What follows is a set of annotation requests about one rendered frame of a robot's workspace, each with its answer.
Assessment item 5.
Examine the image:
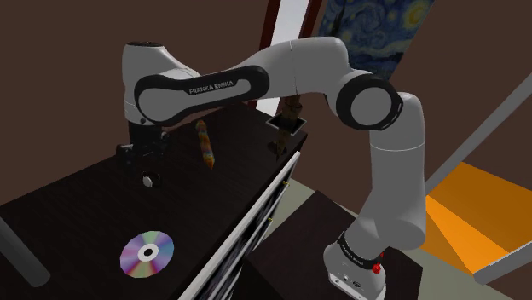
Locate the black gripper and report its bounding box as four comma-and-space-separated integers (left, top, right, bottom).
115, 120, 169, 175

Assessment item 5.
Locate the small black and white knob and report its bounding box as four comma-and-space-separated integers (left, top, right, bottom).
141, 170, 163, 189

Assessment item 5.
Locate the multicoloured striped pen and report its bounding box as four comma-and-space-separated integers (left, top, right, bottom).
194, 119, 217, 171

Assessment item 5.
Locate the dark chest of drawers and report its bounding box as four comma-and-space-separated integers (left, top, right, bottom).
0, 101, 309, 300

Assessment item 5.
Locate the iridescent compact disc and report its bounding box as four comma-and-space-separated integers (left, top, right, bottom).
119, 230, 176, 279

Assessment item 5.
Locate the brown carved stick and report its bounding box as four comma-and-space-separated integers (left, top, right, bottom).
267, 95, 304, 162

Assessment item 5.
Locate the grey round bar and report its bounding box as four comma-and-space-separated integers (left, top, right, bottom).
0, 216, 52, 289

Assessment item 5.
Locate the black square dish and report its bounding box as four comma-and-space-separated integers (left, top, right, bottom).
265, 114, 308, 137

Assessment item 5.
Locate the dark robot stand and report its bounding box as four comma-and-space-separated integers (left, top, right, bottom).
244, 190, 425, 300

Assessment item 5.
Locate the white door with red-brown frame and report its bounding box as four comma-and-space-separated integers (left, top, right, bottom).
247, 0, 323, 118

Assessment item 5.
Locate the blue starry wall picture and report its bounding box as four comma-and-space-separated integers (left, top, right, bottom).
317, 0, 436, 83

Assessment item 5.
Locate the orange furniture with grey frame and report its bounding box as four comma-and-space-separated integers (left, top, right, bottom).
419, 72, 532, 287

